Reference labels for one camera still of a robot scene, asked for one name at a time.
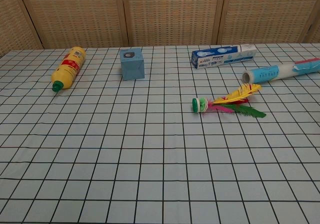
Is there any pink flower toy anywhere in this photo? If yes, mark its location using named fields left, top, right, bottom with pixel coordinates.
left=191, top=83, right=267, bottom=119

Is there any blue cardboard cube box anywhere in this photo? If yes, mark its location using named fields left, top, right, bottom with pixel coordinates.
left=119, top=48, right=146, bottom=81

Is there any black white checked tablecloth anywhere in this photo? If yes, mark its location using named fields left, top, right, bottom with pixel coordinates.
left=0, top=42, right=320, bottom=224

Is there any blue white toothpaste box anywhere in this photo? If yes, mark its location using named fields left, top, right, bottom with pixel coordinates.
left=191, top=44, right=258, bottom=70

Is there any woven bamboo screen panel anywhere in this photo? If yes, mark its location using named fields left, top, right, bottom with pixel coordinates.
left=0, top=0, right=44, bottom=57
left=219, top=0, right=316, bottom=45
left=121, top=0, right=227, bottom=47
left=311, top=0, right=320, bottom=44
left=14, top=0, right=127, bottom=49

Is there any yellow bottle green cap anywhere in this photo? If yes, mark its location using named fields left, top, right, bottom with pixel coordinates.
left=51, top=46, right=87, bottom=92

